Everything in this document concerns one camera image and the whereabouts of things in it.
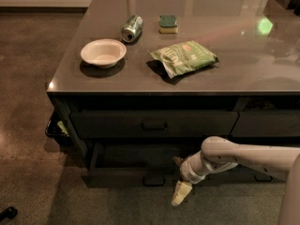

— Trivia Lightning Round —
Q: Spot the white round bowl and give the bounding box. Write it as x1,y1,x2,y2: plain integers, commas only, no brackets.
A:
81,39,127,68

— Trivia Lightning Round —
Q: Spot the dark drawer cabinet frame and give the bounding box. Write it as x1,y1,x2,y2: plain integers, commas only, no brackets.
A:
47,91,300,187

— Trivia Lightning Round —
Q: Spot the green soda can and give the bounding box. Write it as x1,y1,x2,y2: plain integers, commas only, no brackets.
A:
121,15,143,43

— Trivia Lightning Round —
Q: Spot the green yellow sponge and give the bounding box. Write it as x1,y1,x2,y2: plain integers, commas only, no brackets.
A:
158,15,178,34

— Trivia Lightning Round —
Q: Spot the black bin beside counter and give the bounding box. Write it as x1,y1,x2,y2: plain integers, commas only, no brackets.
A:
45,111,72,146

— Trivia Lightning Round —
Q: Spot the black object on floor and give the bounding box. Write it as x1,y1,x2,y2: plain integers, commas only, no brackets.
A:
0,206,18,221

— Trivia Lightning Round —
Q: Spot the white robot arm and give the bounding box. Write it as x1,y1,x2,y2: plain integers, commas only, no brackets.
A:
172,136,300,225

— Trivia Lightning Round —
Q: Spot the dark drawer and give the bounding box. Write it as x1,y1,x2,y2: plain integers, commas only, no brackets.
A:
81,142,219,188
232,111,300,137
218,167,290,184
70,111,238,139

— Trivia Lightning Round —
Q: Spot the green chip bag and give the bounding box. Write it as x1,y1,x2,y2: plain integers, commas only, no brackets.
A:
150,40,218,79

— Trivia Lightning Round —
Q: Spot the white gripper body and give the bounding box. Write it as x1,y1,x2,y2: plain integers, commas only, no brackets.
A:
180,156,206,185

